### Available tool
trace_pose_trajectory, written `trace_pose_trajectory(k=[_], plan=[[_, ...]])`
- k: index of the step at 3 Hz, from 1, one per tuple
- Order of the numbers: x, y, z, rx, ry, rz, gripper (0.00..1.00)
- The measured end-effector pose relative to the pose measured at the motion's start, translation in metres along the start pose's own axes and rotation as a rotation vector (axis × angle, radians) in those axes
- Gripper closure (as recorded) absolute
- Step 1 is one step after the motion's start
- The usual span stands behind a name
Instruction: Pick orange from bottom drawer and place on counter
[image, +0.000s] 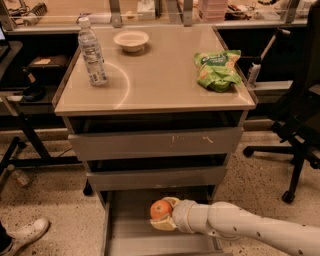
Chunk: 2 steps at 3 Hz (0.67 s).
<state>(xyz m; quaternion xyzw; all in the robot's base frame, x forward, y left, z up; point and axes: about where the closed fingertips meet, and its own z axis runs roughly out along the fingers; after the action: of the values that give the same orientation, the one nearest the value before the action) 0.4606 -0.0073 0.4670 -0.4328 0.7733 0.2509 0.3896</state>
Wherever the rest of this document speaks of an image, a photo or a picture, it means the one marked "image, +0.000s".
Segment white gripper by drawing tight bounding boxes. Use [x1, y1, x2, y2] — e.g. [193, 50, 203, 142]
[150, 197, 196, 234]

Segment orange fruit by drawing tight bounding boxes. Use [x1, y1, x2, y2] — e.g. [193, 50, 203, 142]
[150, 200, 173, 220]

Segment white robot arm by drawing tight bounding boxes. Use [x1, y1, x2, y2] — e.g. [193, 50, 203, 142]
[150, 197, 320, 256]

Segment grey middle drawer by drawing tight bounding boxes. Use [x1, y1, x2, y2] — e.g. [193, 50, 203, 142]
[87, 166, 226, 191]

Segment grey drawer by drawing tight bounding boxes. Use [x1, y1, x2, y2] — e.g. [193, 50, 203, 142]
[69, 127, 243, 161]
[87, 166, 226, 191]
[101, 187, 233, 256]

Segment grey bottom drawer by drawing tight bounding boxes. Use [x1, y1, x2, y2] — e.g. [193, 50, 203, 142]
[101, 187, 233, 256]

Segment grey drawer cabinet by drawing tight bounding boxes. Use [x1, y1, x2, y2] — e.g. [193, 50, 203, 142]
[52, 25, 258, 256]

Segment grey top drawer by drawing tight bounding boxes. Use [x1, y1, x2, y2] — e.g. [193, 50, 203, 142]
[69, 127, 243, 161]

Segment white sneaker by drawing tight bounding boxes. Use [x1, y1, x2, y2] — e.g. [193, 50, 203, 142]
[0, 218, 50, 256]

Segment green chip bag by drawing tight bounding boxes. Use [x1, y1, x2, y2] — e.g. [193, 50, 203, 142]
[193, 50, 242, 93]

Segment black office chair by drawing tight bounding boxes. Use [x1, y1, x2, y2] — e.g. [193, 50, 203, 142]
[243, 0, 320, 204]

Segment plastic bottle on floor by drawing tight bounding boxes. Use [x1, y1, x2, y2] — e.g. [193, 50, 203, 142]
[7, 164, 30, 187]

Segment clear plastic water bottle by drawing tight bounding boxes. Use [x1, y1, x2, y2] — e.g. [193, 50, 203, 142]
[78, 17, 107, 86]

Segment white and black tool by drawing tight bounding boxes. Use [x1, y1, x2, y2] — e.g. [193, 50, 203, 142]
[247, 27, 291, 86]

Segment white paper bowl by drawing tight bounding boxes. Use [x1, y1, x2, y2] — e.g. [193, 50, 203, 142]
[113, 31, 149, 53]

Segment black box with label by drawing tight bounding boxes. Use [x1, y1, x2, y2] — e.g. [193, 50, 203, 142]
[27, 55, 70, 84]

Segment black side desk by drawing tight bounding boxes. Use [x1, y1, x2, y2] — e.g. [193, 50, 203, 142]
[0, 40, 81, 194]

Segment white tissue box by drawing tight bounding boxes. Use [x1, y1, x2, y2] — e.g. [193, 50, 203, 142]
[137, 0, 155, 20]

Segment pink stacked bins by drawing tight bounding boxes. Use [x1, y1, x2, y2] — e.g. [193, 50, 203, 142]
[198, 0, 228, 22]

